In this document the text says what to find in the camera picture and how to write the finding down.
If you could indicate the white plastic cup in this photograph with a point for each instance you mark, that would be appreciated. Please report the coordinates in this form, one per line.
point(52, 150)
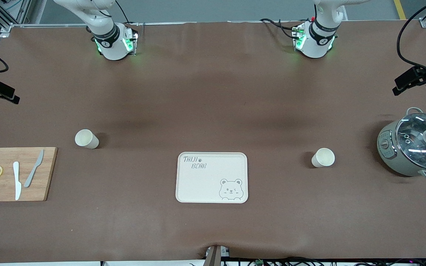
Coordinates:
point(86, 139)
point(324, 158)

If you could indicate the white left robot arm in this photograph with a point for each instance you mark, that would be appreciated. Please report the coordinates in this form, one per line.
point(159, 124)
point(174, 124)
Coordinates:
point(314, 46)

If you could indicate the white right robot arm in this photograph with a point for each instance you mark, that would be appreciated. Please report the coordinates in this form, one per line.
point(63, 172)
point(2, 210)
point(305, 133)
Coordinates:
point(111, 48)

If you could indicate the cream bear print tray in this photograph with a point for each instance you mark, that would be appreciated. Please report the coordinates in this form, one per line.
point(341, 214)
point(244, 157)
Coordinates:
point(205, 181)

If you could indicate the glass pot lid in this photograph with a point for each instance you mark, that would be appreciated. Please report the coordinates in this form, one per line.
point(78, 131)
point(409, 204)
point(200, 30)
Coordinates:
point(416, 136)

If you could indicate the wooden cutting board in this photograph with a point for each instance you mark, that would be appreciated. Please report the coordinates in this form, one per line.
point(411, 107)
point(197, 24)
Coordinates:
point(6, 155)

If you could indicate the grey-green cooking pot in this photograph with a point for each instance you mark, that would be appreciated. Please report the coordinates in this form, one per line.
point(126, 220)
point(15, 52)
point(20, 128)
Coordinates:
point(390, 159)

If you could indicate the grey plastic knife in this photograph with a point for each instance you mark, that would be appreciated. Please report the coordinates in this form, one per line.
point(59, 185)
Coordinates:
point(31, 173)

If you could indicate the white plastic knife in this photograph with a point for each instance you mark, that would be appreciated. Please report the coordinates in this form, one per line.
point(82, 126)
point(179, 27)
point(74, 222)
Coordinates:
point(17, 181)

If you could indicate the brown table mat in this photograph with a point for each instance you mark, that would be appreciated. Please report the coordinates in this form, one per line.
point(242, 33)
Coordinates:
point(213, 92)

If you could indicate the table edge camera bracket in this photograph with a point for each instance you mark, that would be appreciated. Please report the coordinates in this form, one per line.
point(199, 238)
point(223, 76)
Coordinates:
point(215, 255)

